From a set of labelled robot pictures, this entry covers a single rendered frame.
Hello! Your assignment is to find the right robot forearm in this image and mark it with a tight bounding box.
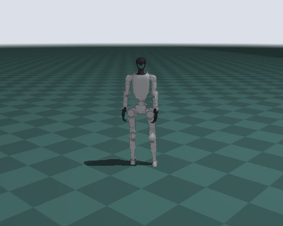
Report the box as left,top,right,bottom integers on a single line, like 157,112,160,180
152,91,158,111

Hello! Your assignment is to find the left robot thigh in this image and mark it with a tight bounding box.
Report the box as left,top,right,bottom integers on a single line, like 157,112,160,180
127,107,136,140

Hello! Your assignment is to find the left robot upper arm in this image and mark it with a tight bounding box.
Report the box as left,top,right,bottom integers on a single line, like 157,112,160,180
125,74,132,96

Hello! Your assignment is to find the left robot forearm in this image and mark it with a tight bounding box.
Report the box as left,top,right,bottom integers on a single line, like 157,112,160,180
122,90,129,109

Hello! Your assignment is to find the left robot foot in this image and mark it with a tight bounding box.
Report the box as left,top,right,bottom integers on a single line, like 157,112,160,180
130,157,136,165

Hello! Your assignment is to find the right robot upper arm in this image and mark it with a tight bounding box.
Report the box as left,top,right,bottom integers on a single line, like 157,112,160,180
149,74,157,97

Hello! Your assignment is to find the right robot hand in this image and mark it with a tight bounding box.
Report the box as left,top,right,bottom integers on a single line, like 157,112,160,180
151,108,158,123

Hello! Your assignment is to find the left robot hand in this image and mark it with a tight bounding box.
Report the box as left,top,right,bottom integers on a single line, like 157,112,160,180
122,107,126,122

